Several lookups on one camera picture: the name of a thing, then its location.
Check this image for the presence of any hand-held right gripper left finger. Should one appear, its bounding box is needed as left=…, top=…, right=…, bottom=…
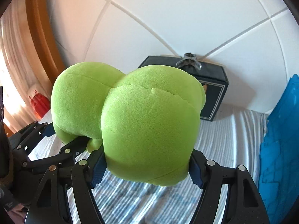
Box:
left=24, top=149, right=108, bottom=224

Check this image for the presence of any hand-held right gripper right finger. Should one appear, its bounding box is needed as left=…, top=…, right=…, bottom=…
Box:
left=187, top=150, right=269, bottom=224

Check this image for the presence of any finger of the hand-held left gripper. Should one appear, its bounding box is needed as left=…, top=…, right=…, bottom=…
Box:
left=9, top=121, right=57, bottom=150
left=21, top=136, right=91, bottom=176

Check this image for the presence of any light green plush toy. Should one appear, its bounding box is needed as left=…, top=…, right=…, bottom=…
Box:
left=50, top=62, right=206, bottom=187

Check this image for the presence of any blue plastic storage bin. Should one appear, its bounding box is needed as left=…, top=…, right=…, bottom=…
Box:
left=258, top=74, right=299, bottom=224

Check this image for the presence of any red bag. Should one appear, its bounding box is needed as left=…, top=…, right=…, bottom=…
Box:
left=28, top=90, right=50, bottom=118

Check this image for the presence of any pale curtain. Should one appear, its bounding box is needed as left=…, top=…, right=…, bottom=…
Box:
left=0, top=0, right=33, bottom=133

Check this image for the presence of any dark gift box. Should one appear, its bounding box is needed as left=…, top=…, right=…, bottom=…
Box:
left=138, top=55, right=229, bottom=122

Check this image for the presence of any grey metal clip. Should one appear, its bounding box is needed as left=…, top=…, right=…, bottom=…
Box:
left=176, top=53, right=202, bottom=71

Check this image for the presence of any wooden door frame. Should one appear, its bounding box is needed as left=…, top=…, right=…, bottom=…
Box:
left=24, top=0, right=66, bottom=88

